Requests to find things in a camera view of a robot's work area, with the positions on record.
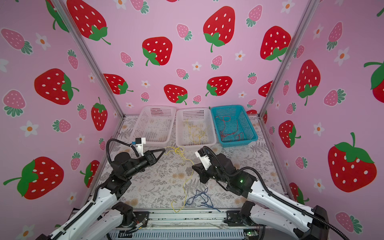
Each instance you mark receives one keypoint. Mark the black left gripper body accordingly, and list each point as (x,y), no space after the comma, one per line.
(138,166)

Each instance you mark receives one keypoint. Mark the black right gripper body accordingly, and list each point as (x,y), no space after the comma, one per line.
(212,174)

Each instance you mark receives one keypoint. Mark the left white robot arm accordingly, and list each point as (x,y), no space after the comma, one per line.
(104,211)

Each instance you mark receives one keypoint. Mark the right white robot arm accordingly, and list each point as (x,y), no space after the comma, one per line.
(264,206)

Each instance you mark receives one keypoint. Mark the left white plastic basket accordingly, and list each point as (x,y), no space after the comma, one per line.
(155,123)

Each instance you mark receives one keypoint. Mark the white plastic basket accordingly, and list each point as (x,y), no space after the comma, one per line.
(195,128)
(155,123)

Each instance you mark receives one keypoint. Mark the middle white plastic basket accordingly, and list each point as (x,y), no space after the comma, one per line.
(195,128)

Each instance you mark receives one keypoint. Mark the teal plastic basket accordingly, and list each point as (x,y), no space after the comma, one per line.
(233,126)

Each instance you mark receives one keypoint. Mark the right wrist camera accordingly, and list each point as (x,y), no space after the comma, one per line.
(205,160)

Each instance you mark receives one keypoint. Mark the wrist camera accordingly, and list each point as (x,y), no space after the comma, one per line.
(205,160)
(138,146)

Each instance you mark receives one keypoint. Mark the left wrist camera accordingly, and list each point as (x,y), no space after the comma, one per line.
(138,146)

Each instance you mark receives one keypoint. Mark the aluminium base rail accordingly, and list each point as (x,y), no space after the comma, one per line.
(191,224)

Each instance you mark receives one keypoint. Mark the left aluminium corner post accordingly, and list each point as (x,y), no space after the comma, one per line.
(78,38)

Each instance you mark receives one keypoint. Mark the aluminium corner post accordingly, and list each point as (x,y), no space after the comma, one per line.
(301,29)
(78,38)

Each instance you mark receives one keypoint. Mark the right aluminium corner post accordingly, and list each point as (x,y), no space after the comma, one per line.
(301,29)

